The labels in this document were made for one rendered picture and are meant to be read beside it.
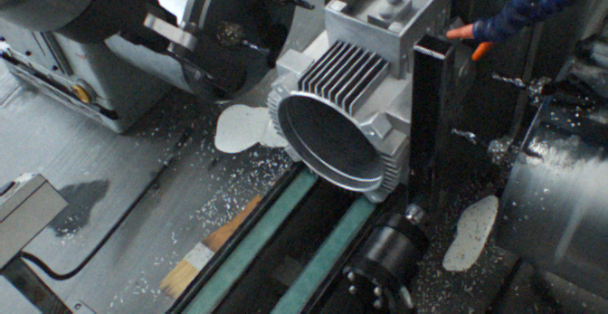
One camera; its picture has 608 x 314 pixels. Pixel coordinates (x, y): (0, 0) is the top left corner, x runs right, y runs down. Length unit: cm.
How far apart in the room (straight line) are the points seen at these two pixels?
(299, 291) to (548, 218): 30
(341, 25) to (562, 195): 30
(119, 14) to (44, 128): 77
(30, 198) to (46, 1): 36
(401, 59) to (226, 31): 25
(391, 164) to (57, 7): 41
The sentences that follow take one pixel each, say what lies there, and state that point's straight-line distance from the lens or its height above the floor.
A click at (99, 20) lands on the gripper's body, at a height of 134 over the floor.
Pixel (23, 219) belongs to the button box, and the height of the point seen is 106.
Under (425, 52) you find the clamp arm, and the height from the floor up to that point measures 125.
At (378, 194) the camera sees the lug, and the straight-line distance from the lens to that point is 76.
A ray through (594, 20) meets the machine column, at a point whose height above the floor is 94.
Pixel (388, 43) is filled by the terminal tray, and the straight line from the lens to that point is 68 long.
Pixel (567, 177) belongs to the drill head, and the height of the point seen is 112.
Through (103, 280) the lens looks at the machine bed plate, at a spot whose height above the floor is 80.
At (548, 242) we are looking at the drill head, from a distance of 64.
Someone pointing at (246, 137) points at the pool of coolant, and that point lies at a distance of 104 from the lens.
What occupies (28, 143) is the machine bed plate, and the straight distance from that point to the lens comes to 119.
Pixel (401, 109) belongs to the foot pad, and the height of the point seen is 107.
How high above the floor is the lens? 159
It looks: 50 degrees down
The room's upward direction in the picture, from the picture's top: 10 degrees counter-clockwise
